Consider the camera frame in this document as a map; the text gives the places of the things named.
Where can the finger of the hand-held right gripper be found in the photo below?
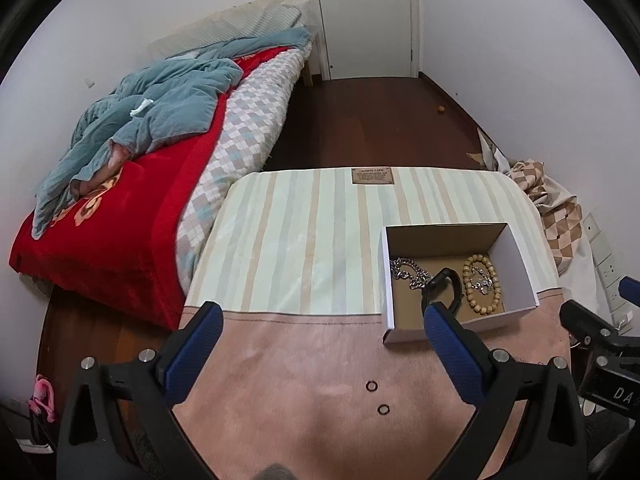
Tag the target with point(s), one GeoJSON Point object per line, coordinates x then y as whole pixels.
{"type": "Point", "coordinates": [631, 290]}
{"type": "Point", "coordinates": [585, 321]}

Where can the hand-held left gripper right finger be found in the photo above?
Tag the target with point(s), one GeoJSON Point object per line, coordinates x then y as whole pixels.
{"type": "Point", "coordinates": [450, 350]}

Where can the white wall sockets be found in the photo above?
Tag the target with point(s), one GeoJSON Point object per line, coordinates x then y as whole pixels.
{"type": "Point", "coordinates": [607, 270]}

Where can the checkered bed sheet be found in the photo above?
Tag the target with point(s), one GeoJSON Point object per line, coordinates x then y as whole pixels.
{"type": "Point", "coordinates": [250, 120]}

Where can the brown checked cloth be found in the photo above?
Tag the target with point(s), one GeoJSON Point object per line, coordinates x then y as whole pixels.
{"type": "Point", "coordinates": [555, 210]}

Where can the brown cloth label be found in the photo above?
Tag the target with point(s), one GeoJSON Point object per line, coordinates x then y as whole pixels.
{"type": "Point", "coordinates": [371, 176]}

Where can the pink slippers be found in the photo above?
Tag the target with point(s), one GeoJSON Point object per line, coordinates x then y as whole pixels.
{"type": "Point", "coordinates": [42, 400]}

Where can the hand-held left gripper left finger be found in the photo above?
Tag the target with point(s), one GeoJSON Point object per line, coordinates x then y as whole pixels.
{"type": "Point", "coordinates": [196, 345]}

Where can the white cardboard box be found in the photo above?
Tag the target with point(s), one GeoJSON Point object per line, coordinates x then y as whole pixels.
{"type": "Point", "coordinates": [515, 270]}

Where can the crumpled white paper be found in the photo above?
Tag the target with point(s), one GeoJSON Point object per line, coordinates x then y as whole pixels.
{"type": "Point", "coordinates": [492, 152]}

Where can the red floral blanket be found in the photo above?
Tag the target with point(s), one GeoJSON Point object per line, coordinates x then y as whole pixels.
{"type": "Point", "coordinates": [125, 240]}

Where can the black bangle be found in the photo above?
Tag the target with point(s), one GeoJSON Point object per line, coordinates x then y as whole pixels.
{"type": "Point", "coordinates": [456, 287]}

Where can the teal quilt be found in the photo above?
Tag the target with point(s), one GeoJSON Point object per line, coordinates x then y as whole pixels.
{"type": "Point", "coordinates": [170, 105]}

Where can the white tissue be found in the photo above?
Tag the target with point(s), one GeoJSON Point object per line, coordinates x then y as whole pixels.
{"type": "Point", "coordinates": [141, 106]}

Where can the striped pillow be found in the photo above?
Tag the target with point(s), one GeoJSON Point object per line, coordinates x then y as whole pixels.
{"type": "Point", "coordinates": [265, 20]}
{"type": "Point", "coordinates": [175, 42]}

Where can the white door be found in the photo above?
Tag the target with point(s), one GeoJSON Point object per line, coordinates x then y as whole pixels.
{"type": "Point", "coordinates": [367, 20]}

